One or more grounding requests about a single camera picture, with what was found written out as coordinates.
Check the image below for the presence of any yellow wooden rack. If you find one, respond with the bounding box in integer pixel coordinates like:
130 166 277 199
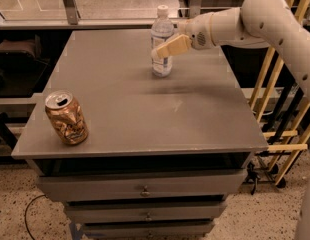
248 0 310 188

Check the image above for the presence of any grey drawer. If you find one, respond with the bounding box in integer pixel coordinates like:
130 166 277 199
65 201 226 223
37 169 246 202
83 221 214 239

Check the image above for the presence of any black floor cable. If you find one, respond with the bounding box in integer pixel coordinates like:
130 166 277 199
23 193 47 240

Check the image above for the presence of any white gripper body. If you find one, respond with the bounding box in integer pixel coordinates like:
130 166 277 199
178 13 215 50

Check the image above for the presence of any clear plastic water bottle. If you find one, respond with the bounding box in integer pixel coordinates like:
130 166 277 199
151 5 174 77

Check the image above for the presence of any orange soda can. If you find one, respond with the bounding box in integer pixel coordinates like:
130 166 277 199
45 90 88 145

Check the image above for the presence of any metal window frame rail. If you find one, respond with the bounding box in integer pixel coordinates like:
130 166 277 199
0 0 249 30

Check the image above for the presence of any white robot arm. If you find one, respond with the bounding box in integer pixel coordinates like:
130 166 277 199
151 0 310 102

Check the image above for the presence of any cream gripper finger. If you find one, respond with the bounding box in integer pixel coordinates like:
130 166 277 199
151 34 192 59

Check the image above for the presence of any middle grey drawer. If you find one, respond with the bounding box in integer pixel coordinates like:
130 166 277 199
65 201 226 223

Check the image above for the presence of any top grey drawer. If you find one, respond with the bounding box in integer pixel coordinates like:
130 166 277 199
37 169 246 202

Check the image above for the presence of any bottom grey drawer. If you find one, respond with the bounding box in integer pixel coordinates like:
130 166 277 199
83 221 214 239

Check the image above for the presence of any grey drawer cabinet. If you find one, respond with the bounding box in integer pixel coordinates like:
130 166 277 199
11 27 269 240

